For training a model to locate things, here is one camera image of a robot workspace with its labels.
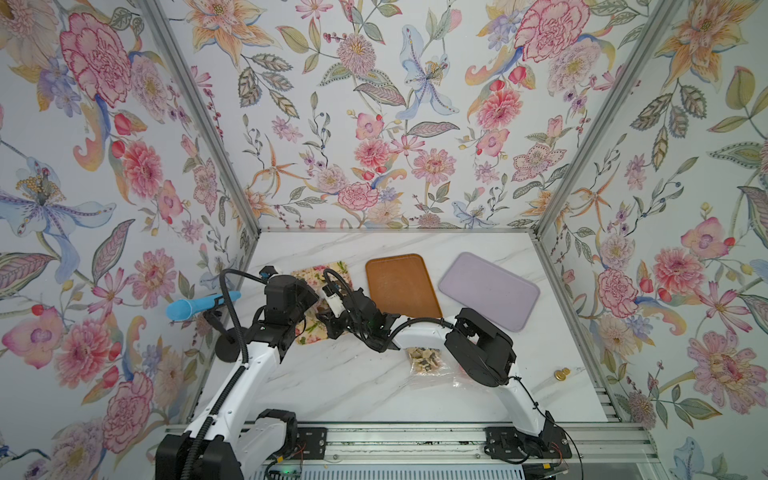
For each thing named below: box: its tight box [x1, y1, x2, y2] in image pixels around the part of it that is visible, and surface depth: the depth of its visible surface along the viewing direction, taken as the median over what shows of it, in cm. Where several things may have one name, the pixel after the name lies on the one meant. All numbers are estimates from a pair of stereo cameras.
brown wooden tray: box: [366, 253, 443, 318], surface depth 106 cm
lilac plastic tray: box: [438, 252, 541, 333], surface depth 107 cm
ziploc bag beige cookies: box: [405, 346, 467, 389], surface depth 86 cm
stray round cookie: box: [554, 367, 571, 381], surface depth 85 cm
